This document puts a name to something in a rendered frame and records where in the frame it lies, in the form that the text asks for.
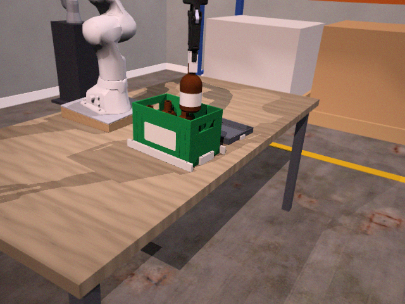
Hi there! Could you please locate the green bottle crate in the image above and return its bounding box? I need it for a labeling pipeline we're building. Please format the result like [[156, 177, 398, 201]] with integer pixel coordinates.
[[133, 93, 223, 167]]

